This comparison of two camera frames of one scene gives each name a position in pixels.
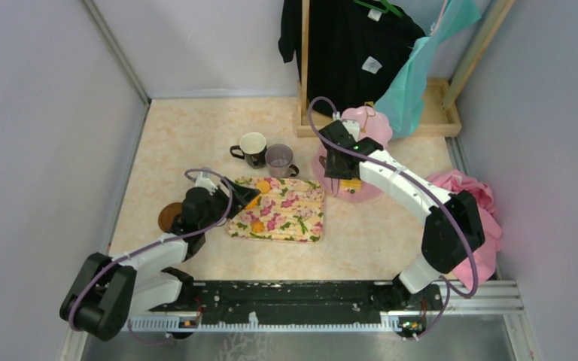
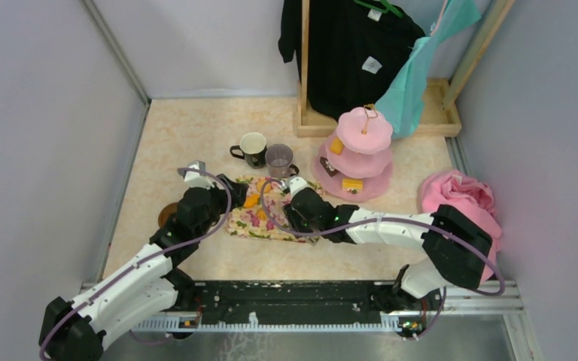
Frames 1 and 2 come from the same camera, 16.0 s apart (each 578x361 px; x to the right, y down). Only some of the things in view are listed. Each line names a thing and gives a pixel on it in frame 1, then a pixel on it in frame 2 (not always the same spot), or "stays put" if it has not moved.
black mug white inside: [252, 148] stays put
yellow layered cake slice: [354, 183] stays put
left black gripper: [240, 202] stays put
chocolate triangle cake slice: [323, 161] stays put
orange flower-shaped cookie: [257, 226] -> [261, 214]
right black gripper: [333, 173] -> [293, 216]
